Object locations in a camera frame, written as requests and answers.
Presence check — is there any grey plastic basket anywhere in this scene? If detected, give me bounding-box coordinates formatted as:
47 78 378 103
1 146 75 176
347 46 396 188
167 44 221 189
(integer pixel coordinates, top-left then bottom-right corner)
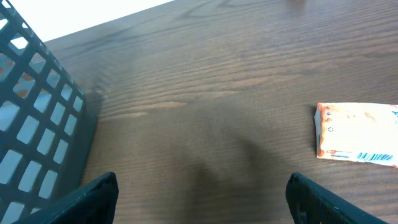
1 1 96 223

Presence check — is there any orange snack packet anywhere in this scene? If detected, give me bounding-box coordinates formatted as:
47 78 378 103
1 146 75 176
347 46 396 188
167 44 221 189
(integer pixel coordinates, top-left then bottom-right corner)
314 102 397 168

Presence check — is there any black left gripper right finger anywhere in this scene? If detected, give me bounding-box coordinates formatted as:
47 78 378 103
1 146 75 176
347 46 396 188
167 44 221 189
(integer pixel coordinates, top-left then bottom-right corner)
285 172 386 224

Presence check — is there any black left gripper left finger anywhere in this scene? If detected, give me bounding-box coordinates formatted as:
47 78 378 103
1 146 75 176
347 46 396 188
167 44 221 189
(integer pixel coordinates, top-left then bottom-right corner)
15 172 119 224

